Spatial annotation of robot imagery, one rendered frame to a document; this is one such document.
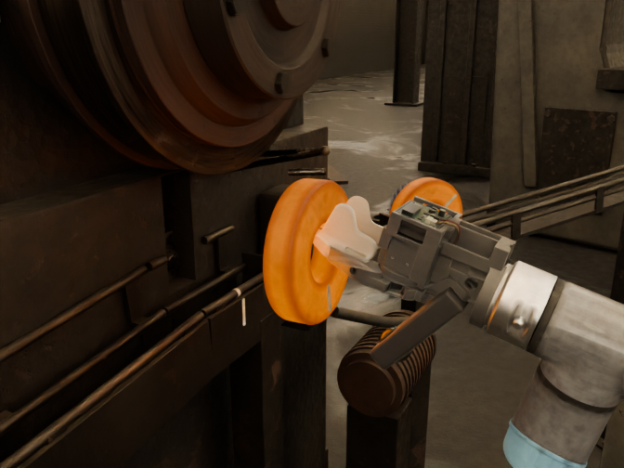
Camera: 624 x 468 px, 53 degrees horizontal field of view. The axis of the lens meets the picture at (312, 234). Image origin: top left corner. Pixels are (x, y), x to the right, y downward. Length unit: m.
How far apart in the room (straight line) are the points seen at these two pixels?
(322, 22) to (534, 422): 0.52
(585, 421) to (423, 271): 0.19
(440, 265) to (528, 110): 2.84
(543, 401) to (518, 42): 2.94
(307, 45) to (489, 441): 1.30
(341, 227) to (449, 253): 0.11
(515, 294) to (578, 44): 2.82
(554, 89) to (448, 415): 1.96
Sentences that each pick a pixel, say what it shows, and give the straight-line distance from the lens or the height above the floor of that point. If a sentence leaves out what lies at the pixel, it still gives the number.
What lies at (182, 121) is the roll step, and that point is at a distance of 0.70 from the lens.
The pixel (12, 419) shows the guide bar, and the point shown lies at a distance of 0.73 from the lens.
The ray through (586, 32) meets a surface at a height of 1.04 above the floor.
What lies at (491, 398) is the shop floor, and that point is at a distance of 2.03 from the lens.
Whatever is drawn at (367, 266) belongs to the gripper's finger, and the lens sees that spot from 0.62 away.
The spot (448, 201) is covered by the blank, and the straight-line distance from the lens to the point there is 1.25.
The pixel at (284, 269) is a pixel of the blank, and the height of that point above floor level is 0.83.
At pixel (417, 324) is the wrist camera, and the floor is 0.78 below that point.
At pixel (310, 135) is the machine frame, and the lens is 1.21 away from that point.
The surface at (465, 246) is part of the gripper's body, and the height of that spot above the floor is 0.86.
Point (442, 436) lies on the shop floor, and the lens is 1.84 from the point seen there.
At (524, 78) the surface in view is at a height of 0.82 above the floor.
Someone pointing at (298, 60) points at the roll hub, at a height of 1.02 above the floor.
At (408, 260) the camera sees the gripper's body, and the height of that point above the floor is 0.84.
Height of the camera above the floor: 1.05
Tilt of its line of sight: 18 degrees down
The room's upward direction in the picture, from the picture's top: straight up
